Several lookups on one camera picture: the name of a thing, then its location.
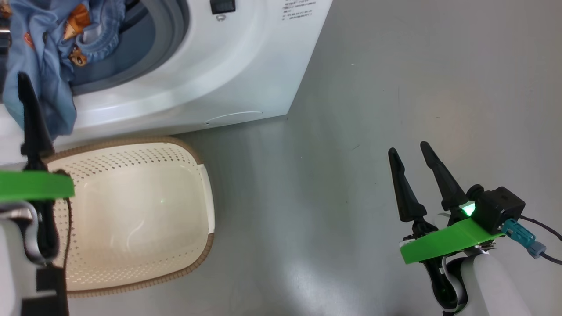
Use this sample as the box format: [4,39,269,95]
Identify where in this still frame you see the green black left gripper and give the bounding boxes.
[0,72,75,262]

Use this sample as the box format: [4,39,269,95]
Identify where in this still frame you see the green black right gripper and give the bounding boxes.
[388,141,505,314]

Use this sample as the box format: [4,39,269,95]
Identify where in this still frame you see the blue cartoon print pajama trousers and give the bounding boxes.
[0,0,128,136]

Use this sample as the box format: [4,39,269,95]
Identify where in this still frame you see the grey rubber door gasket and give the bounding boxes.
[70,0,190,95]

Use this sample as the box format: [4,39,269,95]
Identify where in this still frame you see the white front-load washing machine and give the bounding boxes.
[0,0,333,164]

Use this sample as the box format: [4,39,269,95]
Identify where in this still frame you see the cream perforated laundry basket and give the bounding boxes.
[42,136,216,299]

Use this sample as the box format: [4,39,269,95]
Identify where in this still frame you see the round white filter cover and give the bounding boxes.
[205,111,264,127]

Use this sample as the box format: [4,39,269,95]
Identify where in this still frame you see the teal right camera cable connector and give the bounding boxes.
[501,219,547,259]

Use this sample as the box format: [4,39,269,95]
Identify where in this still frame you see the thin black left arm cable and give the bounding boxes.
[63,197,72,273]

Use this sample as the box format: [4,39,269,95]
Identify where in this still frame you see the black right camera cable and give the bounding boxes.
[520,215,562,265]

